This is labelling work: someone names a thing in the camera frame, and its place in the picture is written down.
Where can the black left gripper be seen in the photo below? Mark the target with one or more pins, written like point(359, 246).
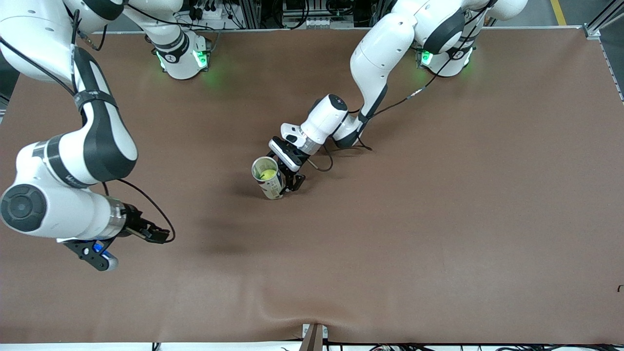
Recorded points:
point(296, 181)

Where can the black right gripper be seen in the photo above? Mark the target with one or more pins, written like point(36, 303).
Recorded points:
point(132, 220)

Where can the white blue tennis ball can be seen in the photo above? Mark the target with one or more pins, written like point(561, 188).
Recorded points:
point(273, 188)

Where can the tennis ball Wilson print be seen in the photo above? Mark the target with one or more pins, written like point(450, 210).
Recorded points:
point(267, 174)

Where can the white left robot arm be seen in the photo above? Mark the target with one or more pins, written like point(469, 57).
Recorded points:
point(385, 53)

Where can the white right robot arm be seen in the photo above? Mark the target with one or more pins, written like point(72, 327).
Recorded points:
point(58, 48)

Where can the brown table mat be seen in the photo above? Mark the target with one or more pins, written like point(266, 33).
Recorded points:
point(312, 268)

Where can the white connector block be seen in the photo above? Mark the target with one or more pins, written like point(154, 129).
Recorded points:
point(317, 22)

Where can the white power strip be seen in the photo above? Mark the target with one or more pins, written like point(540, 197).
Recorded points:
point(214, 13)

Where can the grey camera mounting post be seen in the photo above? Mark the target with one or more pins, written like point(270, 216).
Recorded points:
point(314, 339)

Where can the aluminium frame post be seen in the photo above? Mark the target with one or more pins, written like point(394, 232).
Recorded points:
point(251, 14)

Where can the aluminium frame corner strut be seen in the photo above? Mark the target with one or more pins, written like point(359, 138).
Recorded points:
point(592, 31)

